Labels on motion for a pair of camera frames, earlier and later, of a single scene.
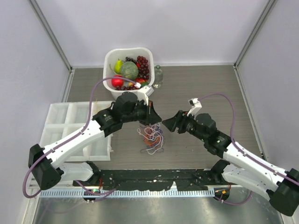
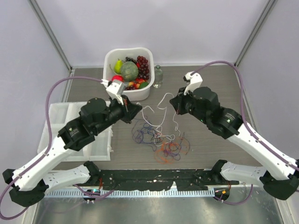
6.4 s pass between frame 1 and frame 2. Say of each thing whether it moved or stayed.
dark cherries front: stayed
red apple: stayed
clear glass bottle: stayed
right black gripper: moved
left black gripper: moved
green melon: stayed
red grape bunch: stayed
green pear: stayed
